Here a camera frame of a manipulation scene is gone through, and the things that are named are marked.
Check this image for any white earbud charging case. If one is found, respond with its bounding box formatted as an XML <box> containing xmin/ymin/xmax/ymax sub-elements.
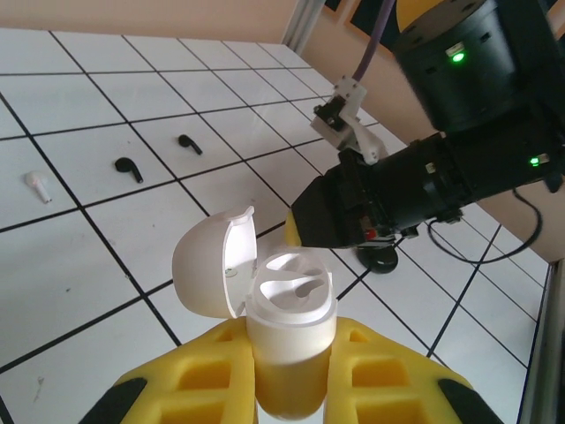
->
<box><xmin>170</xmin><ymin>205</ymin><xmax>340</xmax><ymax>420</ymax></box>

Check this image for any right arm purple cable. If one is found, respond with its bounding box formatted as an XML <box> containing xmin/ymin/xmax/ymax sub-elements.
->
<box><xmin>355</xmin><ymin>0</ymin><xmax>398</xmax><ymax>85</ymax></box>

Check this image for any thin black cable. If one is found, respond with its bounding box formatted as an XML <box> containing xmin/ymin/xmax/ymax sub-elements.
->
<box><xmin>426</xmin><ymin>187</ymin><xmax>543</xmax><ymax>266</ymax></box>

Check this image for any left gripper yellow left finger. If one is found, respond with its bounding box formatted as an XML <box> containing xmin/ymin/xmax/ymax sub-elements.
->
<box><xmin>81</xmin><ymin>316</ymin><xmax>258</xmax><ymax>424</ymax></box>

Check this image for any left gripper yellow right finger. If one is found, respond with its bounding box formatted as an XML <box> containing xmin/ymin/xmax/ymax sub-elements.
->
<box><xmin>324</xmin><ymin>315</ymin><xmax>504</xmax><ymax>424</ymax></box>

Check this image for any white wireless earbud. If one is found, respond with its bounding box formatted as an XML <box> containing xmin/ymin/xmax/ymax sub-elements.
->
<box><xmin>24</xmin><ymin>170</ymin><xmax>52</xmax><ymax>205</ymax></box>

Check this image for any small black screw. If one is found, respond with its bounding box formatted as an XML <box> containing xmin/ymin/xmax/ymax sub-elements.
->
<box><xmin>177</xmin><ymin>134</ymin><xmax>204</xmax><ymax>156</ymax></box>
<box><xmin>114</xmin><ymin>156</ymin><xmax>145</xmax><ymax>184</ymax></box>

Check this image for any aluminium frame post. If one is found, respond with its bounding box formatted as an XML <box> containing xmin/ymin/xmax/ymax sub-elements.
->
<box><xmin>282</xmin><ymin>0</ymin><xmax>330</xmax><ymax>53</ymax></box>

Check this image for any black round cap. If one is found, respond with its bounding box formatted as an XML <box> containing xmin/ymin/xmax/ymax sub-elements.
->
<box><xmin>355</xmin><ymin>245</ymin><xmax>399</xmax><ymax>275</ymax></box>

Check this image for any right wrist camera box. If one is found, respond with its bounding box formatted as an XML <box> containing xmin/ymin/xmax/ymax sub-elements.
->
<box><xmin>311</xmin><ymin>77</ymin><xmax>384</xmax><ymax>165</ymax></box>

